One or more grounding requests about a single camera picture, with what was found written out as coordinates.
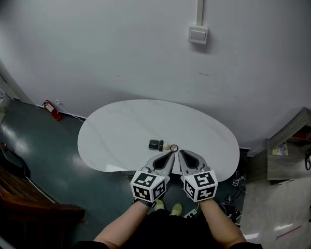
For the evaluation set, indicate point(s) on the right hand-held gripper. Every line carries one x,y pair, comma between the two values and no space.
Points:
200,187

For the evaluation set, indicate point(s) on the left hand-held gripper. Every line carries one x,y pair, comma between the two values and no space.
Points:
149,187

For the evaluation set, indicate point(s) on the beige makeup sponge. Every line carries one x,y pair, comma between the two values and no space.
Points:
166,146

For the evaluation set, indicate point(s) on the black lipstick tube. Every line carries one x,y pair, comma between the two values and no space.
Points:
161,145

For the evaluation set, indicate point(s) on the round eyeshadow compact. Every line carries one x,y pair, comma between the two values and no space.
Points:
174,147

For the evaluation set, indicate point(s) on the grey square compact case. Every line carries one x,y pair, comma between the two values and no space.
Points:
154,144

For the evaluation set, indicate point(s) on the person's left forearm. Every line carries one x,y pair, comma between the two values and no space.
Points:
124,224

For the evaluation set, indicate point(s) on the person's right forearm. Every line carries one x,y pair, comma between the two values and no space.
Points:
223,222

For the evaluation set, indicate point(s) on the white kidney-shaped table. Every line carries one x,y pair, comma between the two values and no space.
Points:
124,128

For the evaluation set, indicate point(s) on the person's left pale shoe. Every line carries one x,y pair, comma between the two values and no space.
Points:
159,205

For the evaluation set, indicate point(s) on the person's pale shoe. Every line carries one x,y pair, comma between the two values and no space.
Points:
159,205
176,209

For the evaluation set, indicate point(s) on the small printed tag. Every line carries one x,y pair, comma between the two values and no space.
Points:
235,183

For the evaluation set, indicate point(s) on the person's right pale shoe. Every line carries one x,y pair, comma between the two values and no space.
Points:
176,209

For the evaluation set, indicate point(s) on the white power strip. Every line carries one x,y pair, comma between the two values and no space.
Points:
192,213

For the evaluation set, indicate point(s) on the person's black clothed body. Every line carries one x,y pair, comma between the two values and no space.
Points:
171,232

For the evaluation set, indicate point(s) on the yellow white paper label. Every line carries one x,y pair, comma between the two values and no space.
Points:
280,149

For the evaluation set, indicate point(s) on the grey wooden shelf cabinet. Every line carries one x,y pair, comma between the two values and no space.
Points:
282,165

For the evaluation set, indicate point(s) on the red floor tape strip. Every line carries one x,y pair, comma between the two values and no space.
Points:
289,232

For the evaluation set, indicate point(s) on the red fire extinguisher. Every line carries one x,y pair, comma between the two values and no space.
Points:
53,111

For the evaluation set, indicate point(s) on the brown wooden stair railing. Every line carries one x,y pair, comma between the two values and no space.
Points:
28,204

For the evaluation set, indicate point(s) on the black bin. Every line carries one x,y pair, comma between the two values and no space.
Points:
13,162

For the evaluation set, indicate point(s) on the white wall switch box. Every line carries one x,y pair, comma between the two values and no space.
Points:
198,35

